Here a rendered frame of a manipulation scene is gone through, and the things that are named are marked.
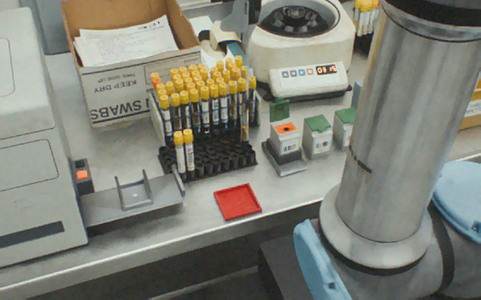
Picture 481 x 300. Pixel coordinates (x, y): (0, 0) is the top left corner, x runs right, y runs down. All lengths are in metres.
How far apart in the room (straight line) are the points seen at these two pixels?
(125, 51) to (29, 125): 0.54
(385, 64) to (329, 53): 0.82
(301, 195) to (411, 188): 0.54
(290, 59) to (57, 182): 0.58
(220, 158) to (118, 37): 0.43
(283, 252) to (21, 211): 0.39
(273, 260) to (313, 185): 0.25
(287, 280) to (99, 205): 0.35
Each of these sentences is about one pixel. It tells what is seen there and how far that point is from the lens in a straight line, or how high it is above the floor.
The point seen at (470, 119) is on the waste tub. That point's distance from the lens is 1.24.
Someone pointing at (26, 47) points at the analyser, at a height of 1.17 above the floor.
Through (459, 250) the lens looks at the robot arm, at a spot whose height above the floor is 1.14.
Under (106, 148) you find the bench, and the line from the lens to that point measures 1.16.
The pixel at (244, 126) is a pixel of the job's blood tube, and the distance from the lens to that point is 1.08.
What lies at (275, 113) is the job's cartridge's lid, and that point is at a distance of 1.07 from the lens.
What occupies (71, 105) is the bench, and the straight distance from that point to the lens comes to 1.29.
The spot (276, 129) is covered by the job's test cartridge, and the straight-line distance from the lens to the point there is 1.06.
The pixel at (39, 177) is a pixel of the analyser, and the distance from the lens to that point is 0.88.
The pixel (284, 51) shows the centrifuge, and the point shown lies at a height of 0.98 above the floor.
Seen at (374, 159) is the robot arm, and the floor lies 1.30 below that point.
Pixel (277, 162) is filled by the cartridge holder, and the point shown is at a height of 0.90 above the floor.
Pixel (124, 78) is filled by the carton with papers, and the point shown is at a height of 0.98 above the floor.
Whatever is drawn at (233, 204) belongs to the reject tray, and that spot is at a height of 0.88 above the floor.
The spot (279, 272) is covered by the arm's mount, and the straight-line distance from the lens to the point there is 0.85.
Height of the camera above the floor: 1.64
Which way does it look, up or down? 42 degrees down
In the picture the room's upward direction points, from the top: straight up
